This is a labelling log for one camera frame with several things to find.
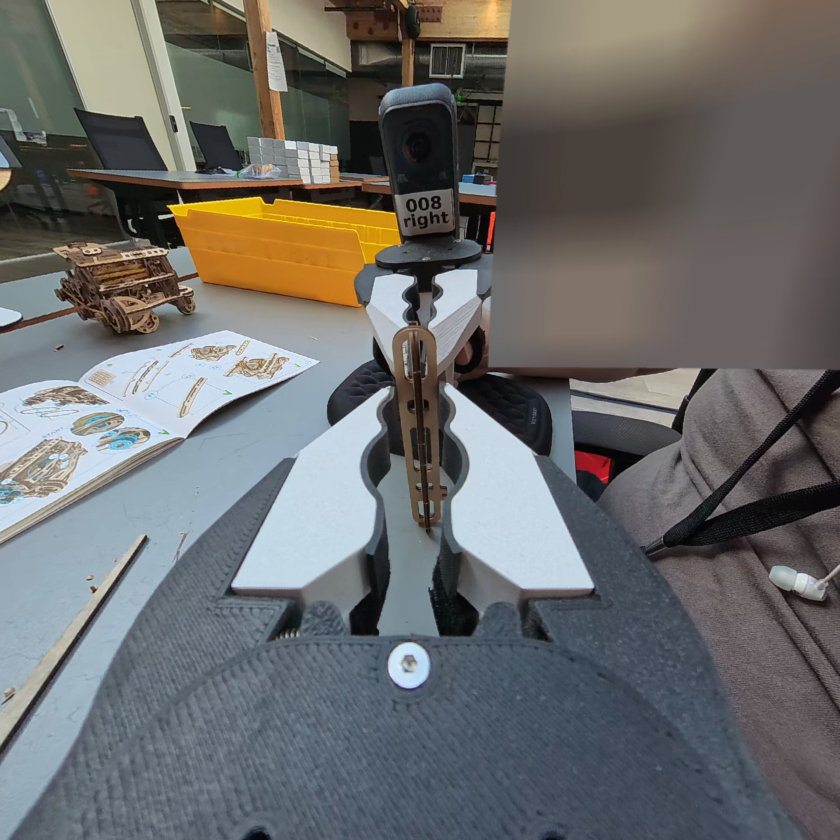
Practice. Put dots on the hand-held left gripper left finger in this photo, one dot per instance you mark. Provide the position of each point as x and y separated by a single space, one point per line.
315 499

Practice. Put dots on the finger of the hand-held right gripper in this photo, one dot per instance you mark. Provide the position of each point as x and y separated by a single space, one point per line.
463 308
387 308

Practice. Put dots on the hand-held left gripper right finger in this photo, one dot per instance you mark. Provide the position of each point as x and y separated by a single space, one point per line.
518 505

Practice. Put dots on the oval-ended slotted wooden strip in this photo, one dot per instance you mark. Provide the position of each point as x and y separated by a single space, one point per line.
400 367

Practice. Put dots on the thin dark-edged wooden strip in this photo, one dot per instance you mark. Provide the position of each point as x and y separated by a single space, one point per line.
417 367

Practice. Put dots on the assembled wooden vehicle model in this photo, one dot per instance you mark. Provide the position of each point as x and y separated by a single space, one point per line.
118 282

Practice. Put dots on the person's right hand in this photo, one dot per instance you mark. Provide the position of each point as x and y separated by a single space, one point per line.
478 356

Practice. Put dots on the stack of white boxes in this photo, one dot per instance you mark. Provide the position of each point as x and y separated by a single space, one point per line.
308 164

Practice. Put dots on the yellow plastic bin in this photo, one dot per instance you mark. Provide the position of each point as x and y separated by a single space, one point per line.
275 256

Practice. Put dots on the black armrest office chair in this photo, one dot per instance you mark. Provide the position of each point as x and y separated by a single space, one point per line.
623 433

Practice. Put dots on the open instruction booklet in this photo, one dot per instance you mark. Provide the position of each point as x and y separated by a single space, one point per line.
216 387

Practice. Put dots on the paper notice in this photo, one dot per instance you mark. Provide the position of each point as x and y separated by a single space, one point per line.
277 62

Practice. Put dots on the clear plastic bag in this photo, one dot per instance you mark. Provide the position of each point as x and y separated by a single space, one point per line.
259 171

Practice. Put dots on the long dark desk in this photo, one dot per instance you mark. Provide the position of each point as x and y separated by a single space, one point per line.
197 177

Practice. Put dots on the plain wooden stick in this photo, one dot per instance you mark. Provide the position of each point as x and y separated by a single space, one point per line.
72 631

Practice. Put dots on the white earbud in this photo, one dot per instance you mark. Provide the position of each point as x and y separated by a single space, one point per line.
797 583

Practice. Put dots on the person's grey shirt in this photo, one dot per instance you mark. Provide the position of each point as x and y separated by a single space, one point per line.
754 689

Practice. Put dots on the white poster stand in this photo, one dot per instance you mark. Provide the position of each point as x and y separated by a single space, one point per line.
8 317

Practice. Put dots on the wall vent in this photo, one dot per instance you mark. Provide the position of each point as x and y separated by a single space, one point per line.
447 60

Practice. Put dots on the grey air duct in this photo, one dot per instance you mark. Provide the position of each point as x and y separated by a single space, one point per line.
485 65

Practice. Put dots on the wooden post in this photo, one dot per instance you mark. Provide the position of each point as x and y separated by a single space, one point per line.
262 98

